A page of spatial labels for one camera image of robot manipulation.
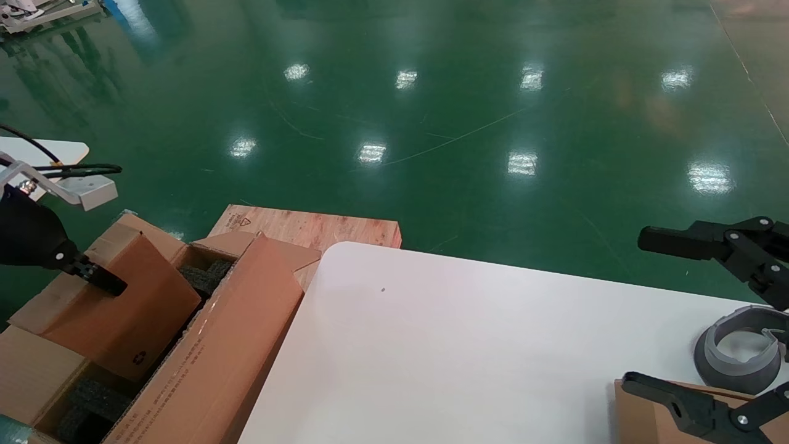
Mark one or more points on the black foam insert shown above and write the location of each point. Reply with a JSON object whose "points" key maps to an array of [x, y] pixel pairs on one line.
{"points": [[206, 277], [92, 407]]}

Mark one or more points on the silver camera mounting bracket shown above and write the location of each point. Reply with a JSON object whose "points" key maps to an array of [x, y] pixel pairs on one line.
{"points": [[61, 192]]}

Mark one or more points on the white side table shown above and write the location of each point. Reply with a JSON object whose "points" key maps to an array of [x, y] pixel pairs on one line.
{"points": [[37, 151]]}

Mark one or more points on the brown cardboard carton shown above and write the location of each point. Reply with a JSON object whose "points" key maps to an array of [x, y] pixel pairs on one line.
{"points": [[641, 425]]}

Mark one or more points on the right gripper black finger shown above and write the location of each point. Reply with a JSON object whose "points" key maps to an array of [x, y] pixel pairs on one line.
{"points": [[696, 410], [709, 240]]}

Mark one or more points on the small brown cardboard box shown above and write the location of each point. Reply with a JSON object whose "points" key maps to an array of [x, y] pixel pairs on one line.
{"points": [[123, 327]]}

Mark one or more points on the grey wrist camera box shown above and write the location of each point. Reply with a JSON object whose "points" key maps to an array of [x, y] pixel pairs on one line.
{"points": [[92, 191]]}

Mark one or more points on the large open cardboard box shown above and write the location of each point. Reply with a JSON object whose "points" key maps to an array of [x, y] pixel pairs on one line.
{"points": [[234, 345]]}

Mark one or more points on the grey metal robot stand base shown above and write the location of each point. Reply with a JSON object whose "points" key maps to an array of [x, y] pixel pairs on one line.
{"points": [[55, 13]]}

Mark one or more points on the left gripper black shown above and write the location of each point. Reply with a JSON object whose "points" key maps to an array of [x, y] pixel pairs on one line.
{"points": [[31, 234]]}

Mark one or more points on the wooden pallet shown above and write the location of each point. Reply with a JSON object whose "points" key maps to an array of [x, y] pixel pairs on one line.
{"points": [[320, 228]]}

